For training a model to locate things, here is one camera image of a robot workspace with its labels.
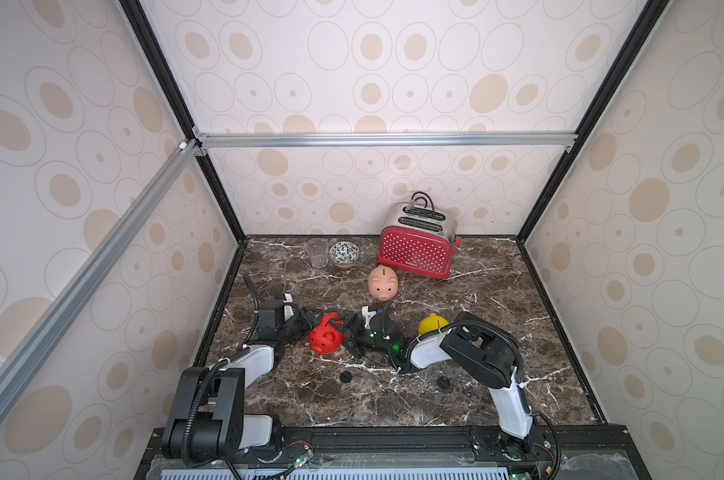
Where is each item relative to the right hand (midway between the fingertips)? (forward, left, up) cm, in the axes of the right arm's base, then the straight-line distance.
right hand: (341, 326), depth 88 cm
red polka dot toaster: (+28, -23, +10) cm, 38 cm away
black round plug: (-12, -2, -7) cm, 14 cm away
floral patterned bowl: (+34, +3, -4) cm, 34 cm away
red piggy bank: (-5, +4, +2) cm, 7 cm away
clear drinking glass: (+33, +13, -2) cm, 35 cm away
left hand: (+3, +4, +2) cm, 5 cm away
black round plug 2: (-12, -30, -7) cm, 33 cm away
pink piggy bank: (+15, -12, +1) cm, 19 cm away
